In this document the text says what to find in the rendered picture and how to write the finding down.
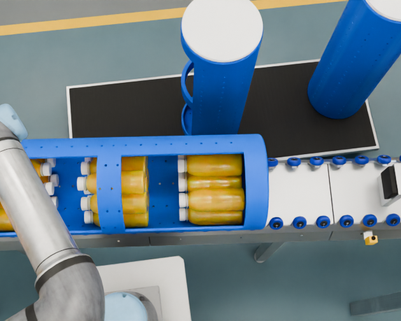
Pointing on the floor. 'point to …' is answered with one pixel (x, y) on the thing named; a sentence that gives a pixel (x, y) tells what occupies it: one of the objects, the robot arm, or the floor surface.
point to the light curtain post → (384, 303)
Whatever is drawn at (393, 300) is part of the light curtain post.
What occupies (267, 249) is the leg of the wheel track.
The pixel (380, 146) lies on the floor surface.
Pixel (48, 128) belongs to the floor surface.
